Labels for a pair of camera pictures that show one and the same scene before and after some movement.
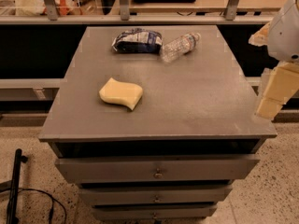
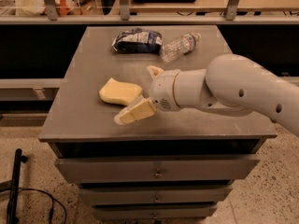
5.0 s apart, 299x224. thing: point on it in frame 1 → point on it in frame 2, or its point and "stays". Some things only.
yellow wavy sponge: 122,93 stays
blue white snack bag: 137,40 stays
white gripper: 285,36 → 162,90
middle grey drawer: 175,194 stays
